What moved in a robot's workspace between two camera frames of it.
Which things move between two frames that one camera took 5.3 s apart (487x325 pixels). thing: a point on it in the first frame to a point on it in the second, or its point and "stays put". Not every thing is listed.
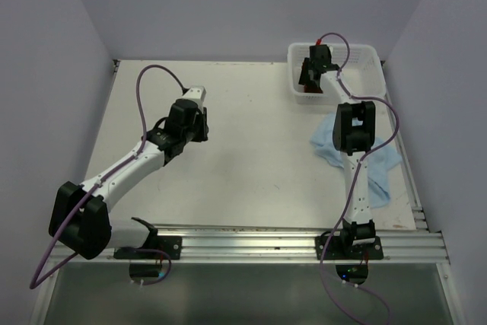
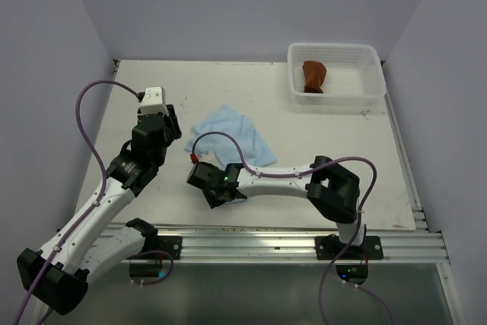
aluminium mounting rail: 274,245 stays put
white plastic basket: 361,74 stays put
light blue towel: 383,159 to 229,120
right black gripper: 303,79 to 214,202
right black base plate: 341,248 stays put
